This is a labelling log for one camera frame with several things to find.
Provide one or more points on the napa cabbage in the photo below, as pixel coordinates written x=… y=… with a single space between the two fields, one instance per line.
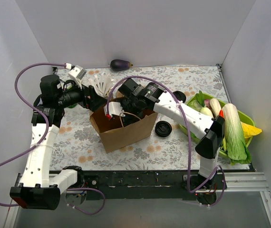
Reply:
x=236 y=147

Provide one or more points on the red chili pepper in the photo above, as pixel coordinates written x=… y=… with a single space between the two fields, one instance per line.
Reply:
x=221 y=113

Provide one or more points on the purple eggplant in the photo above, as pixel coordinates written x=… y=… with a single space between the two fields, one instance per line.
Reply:
x=120 y=65

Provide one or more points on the round green cabbage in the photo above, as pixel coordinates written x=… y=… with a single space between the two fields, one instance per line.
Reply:
x=194 y=104

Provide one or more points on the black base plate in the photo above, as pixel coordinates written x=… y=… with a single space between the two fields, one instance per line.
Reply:
x=159 y=184

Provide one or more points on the black plastic cup lid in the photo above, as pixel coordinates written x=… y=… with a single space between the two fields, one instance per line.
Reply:
x=179 y=95

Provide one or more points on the brown paper coffee cup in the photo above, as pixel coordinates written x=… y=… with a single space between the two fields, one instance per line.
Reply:
x=179 y=96

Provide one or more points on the bundle of white straws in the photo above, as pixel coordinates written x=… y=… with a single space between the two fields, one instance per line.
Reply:
x=102 y=84

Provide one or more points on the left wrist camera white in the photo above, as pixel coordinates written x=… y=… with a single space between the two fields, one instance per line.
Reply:
x=76 y=73

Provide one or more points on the yellow pepper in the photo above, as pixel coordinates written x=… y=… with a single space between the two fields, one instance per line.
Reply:
x=250 y=131

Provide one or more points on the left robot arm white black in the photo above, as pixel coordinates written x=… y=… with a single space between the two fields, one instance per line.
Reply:
x=36 y=190

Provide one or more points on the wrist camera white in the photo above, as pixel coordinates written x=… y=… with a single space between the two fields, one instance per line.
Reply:
x=76 y=73
x=113 y=109

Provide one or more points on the aluminium frame rail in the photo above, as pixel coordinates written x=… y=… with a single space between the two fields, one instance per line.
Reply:
x=244 y=203

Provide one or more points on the stack of black lids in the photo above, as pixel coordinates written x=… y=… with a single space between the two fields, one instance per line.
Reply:
x=163 y=128

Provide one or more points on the brown paper bag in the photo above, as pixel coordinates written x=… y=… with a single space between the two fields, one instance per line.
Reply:
x=114 y=136

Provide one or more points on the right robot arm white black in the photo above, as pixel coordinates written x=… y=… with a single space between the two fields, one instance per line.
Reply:
x=210 y=131

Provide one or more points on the green vegetable tray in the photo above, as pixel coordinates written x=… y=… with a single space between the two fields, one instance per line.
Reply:
x=243 y=118

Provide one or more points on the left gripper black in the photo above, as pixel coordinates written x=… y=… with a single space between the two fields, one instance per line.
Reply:
x=89 y=98

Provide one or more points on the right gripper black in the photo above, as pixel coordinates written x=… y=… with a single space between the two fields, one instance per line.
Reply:
x=128 y=112

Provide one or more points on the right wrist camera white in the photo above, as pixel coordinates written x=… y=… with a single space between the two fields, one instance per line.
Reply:
x=113 y=109

